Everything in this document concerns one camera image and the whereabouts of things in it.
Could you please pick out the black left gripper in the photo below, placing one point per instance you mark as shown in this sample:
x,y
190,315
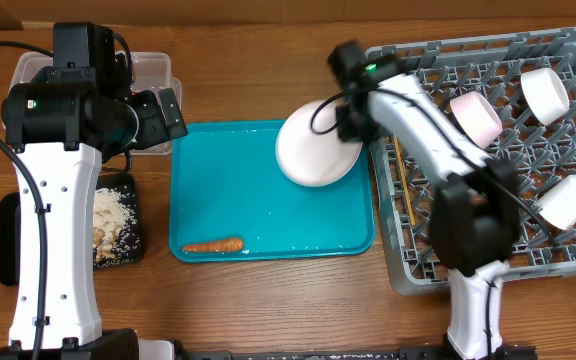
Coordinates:
x,y
156,129

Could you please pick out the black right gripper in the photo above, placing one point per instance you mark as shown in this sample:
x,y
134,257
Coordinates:
x,y
346,132

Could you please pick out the pink plate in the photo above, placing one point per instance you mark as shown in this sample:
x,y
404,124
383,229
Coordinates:
x,y
310,159

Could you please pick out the wooden chopstick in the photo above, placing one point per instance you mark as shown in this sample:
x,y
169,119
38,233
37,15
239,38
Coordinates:
x,y
402,176

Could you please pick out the pink bowl with rice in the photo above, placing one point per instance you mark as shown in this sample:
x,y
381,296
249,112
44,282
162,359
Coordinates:
x,y
476,116

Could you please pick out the orange carrot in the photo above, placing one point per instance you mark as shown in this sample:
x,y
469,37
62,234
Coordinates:
x,y
226,245

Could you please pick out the white cup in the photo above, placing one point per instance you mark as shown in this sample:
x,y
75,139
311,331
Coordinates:
x,y
558,205

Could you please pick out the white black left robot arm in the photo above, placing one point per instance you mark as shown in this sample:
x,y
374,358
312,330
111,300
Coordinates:
x,y
56,314

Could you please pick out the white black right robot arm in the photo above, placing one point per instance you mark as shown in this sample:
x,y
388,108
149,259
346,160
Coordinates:
x,y
474,220

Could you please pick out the grey dishwasher rack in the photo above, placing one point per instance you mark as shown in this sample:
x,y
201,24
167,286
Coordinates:
x,y
544,155

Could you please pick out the clear plastic bin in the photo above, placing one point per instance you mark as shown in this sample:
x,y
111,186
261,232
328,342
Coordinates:
x,y
153,70

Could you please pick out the teal serving tray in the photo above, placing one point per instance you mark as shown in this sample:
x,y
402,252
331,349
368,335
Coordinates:
x,y
226,183

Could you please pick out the rice and food scraps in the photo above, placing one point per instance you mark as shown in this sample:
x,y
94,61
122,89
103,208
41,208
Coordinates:
x,y
112,219

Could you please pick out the black plastic tray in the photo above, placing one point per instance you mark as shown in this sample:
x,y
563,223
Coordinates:
x,y
10,221

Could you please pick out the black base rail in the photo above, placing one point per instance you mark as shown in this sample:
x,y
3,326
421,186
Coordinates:
x,y
318,355

